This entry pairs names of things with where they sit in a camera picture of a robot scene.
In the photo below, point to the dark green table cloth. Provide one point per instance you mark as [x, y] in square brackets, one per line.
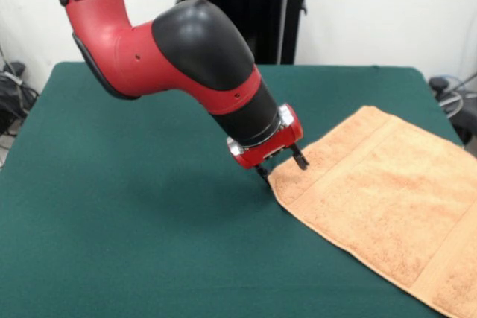
[112, 240]

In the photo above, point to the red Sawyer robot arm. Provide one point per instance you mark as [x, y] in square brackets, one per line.
[179, 53]

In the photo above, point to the tan terry towel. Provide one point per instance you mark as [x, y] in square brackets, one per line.
[391, 202]

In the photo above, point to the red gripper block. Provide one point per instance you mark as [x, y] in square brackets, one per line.
[275, 146]

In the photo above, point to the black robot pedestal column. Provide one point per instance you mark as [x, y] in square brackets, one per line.
[268, 16]

